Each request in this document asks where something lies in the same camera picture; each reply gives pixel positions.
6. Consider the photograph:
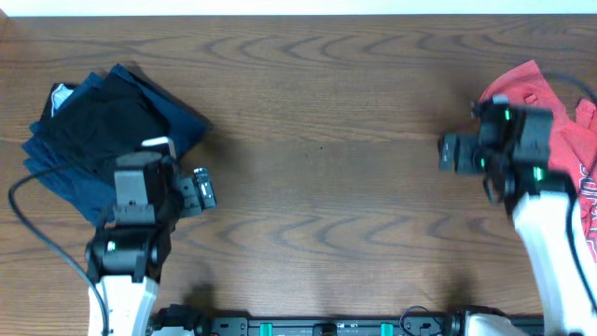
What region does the navy folded garment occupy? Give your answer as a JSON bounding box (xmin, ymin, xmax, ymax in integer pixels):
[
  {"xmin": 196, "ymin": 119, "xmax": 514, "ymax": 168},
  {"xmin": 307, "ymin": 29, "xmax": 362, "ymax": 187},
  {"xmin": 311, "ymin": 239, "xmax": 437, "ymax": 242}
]
[{"xmin": 22, "ymin": 64, "xmax": 209, "ymax": 227}]

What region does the black garment with white label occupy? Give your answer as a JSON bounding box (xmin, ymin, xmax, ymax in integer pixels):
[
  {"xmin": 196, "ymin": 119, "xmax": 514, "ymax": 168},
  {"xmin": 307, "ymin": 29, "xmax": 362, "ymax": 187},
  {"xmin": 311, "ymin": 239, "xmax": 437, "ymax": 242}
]
[{"xmin": 40, "ymin": 83, "xmax": 76, "ymax": 120}]

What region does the black folded garment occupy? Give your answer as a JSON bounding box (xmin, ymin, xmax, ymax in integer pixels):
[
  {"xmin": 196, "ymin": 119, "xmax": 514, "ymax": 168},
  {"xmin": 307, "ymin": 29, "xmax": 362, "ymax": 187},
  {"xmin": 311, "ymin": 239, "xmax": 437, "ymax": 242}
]
[{"xmin": 39, "ymin": 74, "xmax": 169, "ymax": 185}]

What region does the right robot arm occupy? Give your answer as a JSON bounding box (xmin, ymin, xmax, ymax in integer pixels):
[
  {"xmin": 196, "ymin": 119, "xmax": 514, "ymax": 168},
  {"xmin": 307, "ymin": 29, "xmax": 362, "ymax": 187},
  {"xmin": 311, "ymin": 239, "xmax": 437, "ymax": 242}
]
[{"xmin": 437, "ymin": 95, "xmax": 596, "ymax": 335}]

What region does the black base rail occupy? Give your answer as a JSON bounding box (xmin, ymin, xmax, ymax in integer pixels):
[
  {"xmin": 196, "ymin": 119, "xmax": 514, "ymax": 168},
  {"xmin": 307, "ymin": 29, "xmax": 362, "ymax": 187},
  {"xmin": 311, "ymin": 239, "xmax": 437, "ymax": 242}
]
[{"xmin": 146, "ymin": 303, "xmax": 545, "ymax": 336}]

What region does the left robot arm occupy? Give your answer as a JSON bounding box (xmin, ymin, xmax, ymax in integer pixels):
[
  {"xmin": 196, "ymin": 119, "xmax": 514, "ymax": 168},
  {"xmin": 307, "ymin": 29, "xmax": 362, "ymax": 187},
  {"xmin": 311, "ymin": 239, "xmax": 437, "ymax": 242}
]
[{"xmin": 85, "ymin": 136, "xmax": 216, "ymax": 335}]

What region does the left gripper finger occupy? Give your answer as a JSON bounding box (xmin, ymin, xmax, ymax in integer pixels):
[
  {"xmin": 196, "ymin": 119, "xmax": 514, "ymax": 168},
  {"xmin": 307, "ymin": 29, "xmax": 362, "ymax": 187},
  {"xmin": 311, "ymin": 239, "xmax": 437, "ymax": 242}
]
[
  {"xmin": 141, "ymin": 136, "xmax": 177, "ymax": 159},
  {"xmin": 192, "ymin": 167, "xmax": 216, "ymax": 210}
]

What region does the red printed t-shirt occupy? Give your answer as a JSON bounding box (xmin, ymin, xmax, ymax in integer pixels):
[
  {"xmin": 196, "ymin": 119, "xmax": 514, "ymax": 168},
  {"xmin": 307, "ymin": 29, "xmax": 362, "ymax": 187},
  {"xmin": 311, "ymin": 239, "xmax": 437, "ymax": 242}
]
[{"xmin": 479, "ymin": 61, "xmax": 596, "ymax": 257}]

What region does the black looped base cable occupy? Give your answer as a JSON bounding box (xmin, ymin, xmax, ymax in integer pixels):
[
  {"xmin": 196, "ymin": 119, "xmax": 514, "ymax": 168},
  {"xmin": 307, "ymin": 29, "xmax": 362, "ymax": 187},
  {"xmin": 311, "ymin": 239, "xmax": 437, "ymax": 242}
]
[{"xmin": 398, "ymin": 305, "xmax": 442, "ymax": 336}]

